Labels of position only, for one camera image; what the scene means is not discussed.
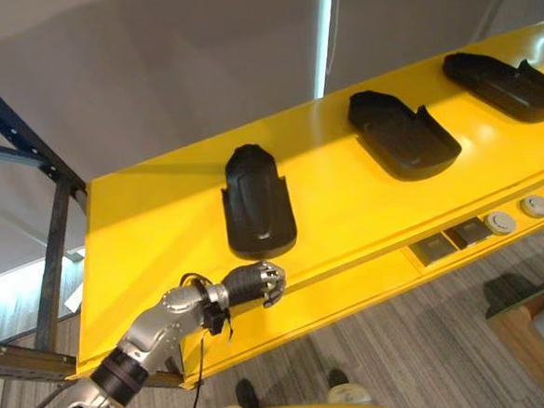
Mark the round white grey disc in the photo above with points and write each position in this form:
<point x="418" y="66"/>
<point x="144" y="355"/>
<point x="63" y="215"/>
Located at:
<point x="501" y="222"/>
<point x="537" y="205"/>

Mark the dark metal rack frame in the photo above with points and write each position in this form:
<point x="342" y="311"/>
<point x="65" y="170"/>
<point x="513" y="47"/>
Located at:
<point x="53" y="219"/>

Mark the black wrist clamp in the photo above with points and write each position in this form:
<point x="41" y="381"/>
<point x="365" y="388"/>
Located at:
<point x="216" y="313"/>

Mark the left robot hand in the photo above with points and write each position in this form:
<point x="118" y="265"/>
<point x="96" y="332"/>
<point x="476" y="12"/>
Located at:
<point x="247" y="282"/>

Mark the grey perforated rack beam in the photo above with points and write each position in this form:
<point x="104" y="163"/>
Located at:
<point x="21" y="361"/>

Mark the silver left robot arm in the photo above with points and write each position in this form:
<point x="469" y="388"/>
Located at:
<point x="168" y="323"/>

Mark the dark robot foot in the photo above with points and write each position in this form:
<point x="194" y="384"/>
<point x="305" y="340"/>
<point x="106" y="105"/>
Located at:
<point x="246" y="395"/>
<point x="339" y="379"/>

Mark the dark square box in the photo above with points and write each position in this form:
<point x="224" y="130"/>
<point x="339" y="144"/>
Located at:
<point x="470" y="233"/>
<point x="436" y="248"/>

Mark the right robot leg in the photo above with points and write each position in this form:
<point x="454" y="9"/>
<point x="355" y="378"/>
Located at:
<point x="348" y="393"/>

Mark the dark left robot foot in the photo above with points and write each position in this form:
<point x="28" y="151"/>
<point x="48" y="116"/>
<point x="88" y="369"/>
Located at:
<point x="246" y="395"/>

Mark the black sole-shaped part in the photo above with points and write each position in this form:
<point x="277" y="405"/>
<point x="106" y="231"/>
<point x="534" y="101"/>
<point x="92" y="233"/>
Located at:
<point x="258" y="205"/>
<point x="400" y="134"/>
<point x="502" y="87"/>

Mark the yellow metal shelf board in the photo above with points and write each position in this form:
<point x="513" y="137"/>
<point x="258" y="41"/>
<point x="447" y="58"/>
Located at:
<point x="161" y="221"/>
<point x="489" y="245"/>

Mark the white paper label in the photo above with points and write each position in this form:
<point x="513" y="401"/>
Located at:
<point x="73" y="299"/>

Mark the dark right robot foot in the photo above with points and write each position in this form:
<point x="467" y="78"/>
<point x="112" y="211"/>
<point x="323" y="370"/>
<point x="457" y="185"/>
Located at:
<point x="339" y="379"/>

